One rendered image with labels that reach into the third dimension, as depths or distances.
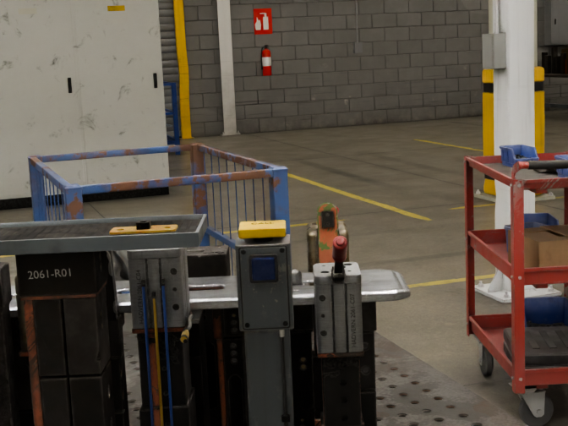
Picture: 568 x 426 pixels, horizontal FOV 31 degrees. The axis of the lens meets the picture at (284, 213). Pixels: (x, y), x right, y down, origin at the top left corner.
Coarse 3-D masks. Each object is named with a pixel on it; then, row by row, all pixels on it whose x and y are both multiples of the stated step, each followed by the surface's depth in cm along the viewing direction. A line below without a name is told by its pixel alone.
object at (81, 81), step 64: (0, 0) 900; (64, 0) 919; (128, 0) 938; (0, 64) 908; (64, 64) 927; (128, 64) 946; (0, 128) 916; (64, 128) 935; (128, 128) 955; (0, 192) 924; (128, 192) 966
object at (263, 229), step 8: (240, 224) 131; (248, 224) 131; (256, 224) 130; (264, 224) 130; (272, 224) 130; (280, 224) 130; (240, 232) 127; (248, 232) 127; (256, 232) 127; (264, 232) 127; (272, 232) 127; (280, 232) 127; (256, 240) 129; (264, 240) 129
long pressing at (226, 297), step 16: (304, 272) 173; (368, 272) 171; (384, 272) 171; (128, 288) 168; (224, 288) 164; (304, 288) 162; (368, 288) 160; (384, 288) 160; (400, 288) 158; (16, 304) 160; (128, 304) 157; (192, 304) 157; (208, 304) 157; (224, 304) 157; (304, 304) 157
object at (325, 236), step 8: (320, 208) 177; (328, 208) 177; (320, 216) 177; (328, 216) 177; (336, 216) 177; (320, 224) 177; (328, 224) 177; (336, 224) 177; (320, 232) 177; (328, 232) 177; (336, 232) 177; (320, 240) 177; (328, 240) 177; (320, 248) 177; (328, 248) 177; (320, 256) 177; (328, 256) 177
